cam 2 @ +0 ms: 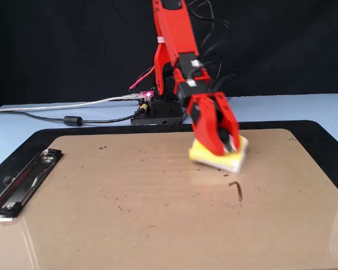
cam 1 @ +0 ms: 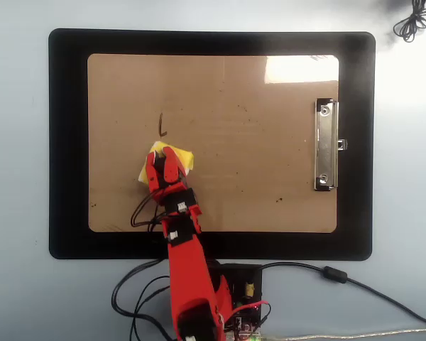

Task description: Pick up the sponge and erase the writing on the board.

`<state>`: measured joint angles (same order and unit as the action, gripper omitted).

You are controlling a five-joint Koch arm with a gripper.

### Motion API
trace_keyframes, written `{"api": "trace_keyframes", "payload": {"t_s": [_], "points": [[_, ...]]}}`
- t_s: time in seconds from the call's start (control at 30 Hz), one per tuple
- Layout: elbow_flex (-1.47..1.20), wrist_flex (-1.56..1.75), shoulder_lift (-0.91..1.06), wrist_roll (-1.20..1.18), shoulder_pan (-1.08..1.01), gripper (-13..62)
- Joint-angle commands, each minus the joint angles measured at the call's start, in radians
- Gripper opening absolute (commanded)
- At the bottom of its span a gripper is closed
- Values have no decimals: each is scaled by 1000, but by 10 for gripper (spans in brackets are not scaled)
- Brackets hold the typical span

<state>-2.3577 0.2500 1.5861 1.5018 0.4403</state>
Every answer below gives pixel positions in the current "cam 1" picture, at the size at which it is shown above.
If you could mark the purple controller circuit board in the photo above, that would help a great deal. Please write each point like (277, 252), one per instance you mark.
(248, 328)

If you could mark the silver metal clipboard clip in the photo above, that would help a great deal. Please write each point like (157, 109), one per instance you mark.
(324, 142)

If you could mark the brown clipboard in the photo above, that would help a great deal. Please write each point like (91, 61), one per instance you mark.
(234, 89)

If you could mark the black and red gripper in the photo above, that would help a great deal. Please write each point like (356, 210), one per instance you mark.
(177, 200)

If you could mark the yellow sponge with black knob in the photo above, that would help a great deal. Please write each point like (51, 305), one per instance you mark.
(182, 158)

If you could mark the black mat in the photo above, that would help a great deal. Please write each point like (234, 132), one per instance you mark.
(67, 142)

